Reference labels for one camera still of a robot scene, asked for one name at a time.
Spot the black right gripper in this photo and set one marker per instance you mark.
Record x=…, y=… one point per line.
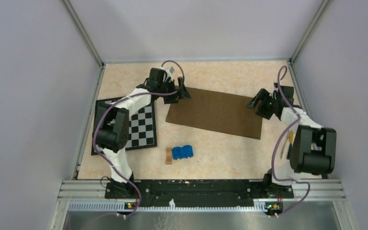
x=263, y=95

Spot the small wooden block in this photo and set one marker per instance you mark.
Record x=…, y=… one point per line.
x=169, y=156

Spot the aluminium frame rail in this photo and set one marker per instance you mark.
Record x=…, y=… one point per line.
x=308, y=190

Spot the black white checkerboard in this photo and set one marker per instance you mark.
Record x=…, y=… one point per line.
x=142, y=131

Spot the white cable duct strip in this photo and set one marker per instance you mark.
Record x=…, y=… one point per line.
x=116, y=206

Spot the blue toy car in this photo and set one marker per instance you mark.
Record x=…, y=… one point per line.
x=184, y=152

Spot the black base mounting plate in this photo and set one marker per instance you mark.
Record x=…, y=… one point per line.
x=197, y=193

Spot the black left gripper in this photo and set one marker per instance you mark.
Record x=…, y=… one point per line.
x=174, y=97

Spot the brown cloth napkin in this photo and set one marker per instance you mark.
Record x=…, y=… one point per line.
x=217, y=111

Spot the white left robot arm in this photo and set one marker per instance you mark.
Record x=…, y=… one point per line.
x=110, y=144

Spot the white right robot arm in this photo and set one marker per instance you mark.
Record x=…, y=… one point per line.
x=313, y=146

